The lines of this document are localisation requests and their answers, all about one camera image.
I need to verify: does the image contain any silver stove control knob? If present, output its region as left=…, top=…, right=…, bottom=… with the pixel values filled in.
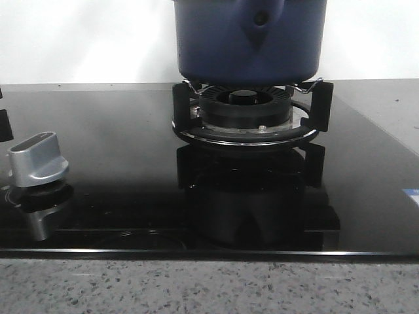
left=8, top=131, right=69, bottom=188

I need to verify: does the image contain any left black pan support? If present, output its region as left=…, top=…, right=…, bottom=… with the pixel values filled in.
left=0, top=109, right=14, bottom=143

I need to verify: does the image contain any blue white label sticker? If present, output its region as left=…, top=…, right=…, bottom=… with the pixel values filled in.
left=403, top=188, right=419, bottom=206

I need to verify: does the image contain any right burner black head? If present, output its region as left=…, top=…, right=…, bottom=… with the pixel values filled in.
left=199, top=86, right=291, bottom=129

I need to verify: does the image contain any black pan support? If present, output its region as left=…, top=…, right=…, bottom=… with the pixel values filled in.
left=0, top=109, right=14, bottom=143
left=172, top=78, right=334, bottom=147

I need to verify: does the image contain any wire pot reducer ring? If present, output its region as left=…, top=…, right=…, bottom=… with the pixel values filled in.
left=181, top=77, right=325, bottom=96

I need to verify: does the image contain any blue cooking pot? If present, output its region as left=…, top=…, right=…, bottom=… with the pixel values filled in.
left=173, top=0, right=327, bottom=86

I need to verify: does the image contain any black glass gas cooktop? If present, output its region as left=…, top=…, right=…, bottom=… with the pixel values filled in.
left=1, top=88, right=418, bottom=262

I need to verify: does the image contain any right black pan support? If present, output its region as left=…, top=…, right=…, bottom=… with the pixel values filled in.
left=172, top=78, right=334, bottom=147

